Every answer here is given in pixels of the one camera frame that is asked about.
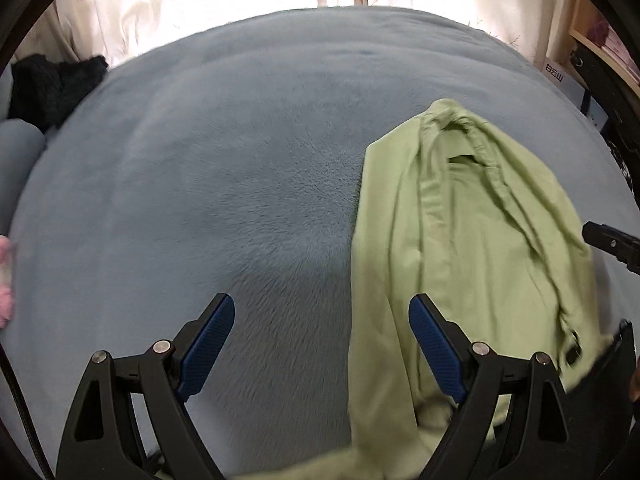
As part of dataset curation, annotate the green and black jacket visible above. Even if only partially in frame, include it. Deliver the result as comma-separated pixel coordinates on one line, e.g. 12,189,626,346
266,100,608,479

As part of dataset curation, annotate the right hand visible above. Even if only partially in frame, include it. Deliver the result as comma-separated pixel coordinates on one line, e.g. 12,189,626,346
629,358,640,402

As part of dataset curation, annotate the pink white cat plush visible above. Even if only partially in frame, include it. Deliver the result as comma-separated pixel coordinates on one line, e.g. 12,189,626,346
0,235,15,328

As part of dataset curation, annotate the white labelled cardboard box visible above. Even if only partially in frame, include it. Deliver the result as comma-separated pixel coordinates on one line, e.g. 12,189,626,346
541,58,575,87

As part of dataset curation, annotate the wooden shelf unit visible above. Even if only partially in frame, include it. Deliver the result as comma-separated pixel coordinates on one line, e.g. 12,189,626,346
547,0,639,94

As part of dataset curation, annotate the blue-grey plush bed blanket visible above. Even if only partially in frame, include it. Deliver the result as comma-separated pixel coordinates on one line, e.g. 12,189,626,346
1,8,639,476

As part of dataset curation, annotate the blue-grey pillow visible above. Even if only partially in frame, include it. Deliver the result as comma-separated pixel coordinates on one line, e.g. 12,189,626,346
0,119,46,235

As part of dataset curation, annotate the black fuzzy garment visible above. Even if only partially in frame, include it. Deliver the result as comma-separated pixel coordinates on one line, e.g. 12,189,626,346
8,54,108,133

